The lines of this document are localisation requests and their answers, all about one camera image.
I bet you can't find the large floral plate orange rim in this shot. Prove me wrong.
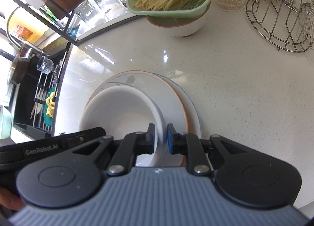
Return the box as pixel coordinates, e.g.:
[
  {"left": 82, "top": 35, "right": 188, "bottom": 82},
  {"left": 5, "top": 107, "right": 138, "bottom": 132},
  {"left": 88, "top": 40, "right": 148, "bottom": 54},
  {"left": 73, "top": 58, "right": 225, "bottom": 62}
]
[{"left": 87, "top": 71, "right": 188, "bottom": 166}]

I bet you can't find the left hand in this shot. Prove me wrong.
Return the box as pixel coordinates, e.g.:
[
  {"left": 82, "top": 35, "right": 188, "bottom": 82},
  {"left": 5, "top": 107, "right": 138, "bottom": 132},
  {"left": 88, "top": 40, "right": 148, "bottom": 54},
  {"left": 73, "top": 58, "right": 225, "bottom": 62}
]
[{"left": 0, "top": 187, "right": 25, "bottom": 211}]

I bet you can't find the blue rim white plate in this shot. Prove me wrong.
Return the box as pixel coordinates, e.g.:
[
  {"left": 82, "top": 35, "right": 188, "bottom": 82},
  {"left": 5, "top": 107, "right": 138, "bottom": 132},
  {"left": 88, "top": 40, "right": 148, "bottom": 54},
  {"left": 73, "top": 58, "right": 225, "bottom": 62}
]
[{"left": 155, "top": 73, "right": 202, "bottom": 138}]

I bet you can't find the green plastic basin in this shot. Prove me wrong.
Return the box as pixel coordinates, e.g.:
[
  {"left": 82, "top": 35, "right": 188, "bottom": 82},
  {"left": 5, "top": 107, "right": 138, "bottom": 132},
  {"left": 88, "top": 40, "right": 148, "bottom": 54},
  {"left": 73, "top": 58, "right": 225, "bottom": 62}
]
[{"left": 0, "top": 105, "right": 13, "bottom": 139}]

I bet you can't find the yellow cloth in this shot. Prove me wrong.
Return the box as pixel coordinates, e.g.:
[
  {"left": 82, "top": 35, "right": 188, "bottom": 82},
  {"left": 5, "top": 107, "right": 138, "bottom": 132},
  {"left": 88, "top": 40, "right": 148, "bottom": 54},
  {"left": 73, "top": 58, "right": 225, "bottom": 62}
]
[{"left": 46, "top": 92, "right": 55, "bottom": 117}]

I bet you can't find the black sink drain rack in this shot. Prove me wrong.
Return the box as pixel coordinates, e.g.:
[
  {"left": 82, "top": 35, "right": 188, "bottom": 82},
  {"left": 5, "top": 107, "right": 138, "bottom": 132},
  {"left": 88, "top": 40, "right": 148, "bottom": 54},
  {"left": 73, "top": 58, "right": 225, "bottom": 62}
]
[{"left": 12, "top": 49, "right": 68, "bottom": 138}]

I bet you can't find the stemmed glass in sink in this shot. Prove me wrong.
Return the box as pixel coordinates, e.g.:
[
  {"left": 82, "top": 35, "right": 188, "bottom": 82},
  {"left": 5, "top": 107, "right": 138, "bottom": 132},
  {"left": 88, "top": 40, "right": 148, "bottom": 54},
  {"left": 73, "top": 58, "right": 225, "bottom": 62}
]
[{"left": 37, "top": 56, "right": 55, "bottom": 74}]

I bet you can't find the chrome faucet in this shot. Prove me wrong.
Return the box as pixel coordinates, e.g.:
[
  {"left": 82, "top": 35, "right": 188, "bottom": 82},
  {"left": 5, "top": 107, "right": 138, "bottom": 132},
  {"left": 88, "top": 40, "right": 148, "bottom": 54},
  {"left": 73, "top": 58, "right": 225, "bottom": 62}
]
[{"left": 6, "top": 6, "right": 48, "bottom": 57}]

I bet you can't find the white bowl brown rim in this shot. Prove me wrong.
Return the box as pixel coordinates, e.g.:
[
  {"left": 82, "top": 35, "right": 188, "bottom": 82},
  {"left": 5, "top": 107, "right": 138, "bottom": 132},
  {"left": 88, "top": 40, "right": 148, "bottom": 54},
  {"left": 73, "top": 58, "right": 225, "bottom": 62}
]
[{"left": 146, "top": 3, "right": 211, "bottom": 37}]

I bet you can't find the white plastic tray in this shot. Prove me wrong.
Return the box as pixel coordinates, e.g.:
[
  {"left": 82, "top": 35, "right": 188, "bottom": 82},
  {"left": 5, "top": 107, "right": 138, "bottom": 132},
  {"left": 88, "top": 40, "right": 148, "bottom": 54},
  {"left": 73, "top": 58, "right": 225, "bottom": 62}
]
[{"left": 76, "top": 10, "right": 144, "bottom": 43}]

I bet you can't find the clear glass middle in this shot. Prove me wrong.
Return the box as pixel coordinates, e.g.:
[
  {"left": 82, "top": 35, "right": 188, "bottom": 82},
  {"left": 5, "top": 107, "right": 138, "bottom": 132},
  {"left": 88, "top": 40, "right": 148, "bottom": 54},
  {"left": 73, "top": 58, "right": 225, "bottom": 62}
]
[{"left": 94, "top": 0, "right": 125, "bottom": 21}]

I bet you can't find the clear glass left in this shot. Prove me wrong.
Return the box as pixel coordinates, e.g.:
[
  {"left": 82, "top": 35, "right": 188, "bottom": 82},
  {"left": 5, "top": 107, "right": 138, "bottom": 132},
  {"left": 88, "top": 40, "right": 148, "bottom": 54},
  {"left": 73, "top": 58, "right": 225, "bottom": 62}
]
[{"left": 75, "top": 0, "right": 108, "bottom": 29}]

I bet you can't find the black metal shelf rack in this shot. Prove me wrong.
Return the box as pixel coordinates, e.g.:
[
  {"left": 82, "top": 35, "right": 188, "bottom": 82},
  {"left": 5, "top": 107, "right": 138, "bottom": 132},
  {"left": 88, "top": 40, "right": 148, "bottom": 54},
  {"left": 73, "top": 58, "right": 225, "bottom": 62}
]
[{"left": 0, "top": 0, "right": 138, "bottom": 47}]

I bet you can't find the wire glass holder rack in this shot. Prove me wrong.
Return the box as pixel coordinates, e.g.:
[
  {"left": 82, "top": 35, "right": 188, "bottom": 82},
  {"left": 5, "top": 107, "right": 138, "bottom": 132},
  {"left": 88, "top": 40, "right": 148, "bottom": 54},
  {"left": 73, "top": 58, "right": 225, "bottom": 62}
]
[{"left": 245, "top": 0, "right": 313, "bottom": 53}]

